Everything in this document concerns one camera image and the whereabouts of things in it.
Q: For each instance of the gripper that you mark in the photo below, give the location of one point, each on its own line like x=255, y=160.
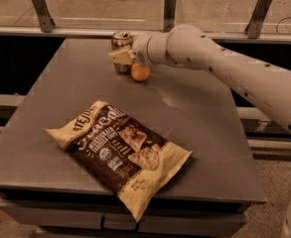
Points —
x=142, y=50

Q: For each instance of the dented orange soda can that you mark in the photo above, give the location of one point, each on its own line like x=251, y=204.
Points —
x=121, y=39

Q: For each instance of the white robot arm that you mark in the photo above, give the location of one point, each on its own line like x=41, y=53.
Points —
x=264, y=85

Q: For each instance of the orange fruit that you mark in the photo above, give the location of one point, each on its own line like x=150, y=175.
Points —
x=140, y=72

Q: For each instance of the tortilla chips bag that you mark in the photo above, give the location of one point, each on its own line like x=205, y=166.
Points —
x=131, y=160

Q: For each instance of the grey table drawer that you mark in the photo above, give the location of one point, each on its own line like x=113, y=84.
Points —
x=69, y=220

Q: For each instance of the middle metal bracket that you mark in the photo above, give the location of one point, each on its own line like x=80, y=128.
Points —
x=169, y=15

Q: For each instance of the metal bracket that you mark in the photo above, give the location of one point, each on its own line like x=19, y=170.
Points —
x=46, y=22
x=254, y=27
x=169, y=15

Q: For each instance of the left metal bracket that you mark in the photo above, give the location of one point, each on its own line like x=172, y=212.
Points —
x=46, y=22

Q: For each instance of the right metal bracket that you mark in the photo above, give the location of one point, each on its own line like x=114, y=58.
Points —
x=254, y=27

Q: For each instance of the black drawer handle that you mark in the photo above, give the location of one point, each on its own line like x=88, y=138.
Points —
x=118, y=222

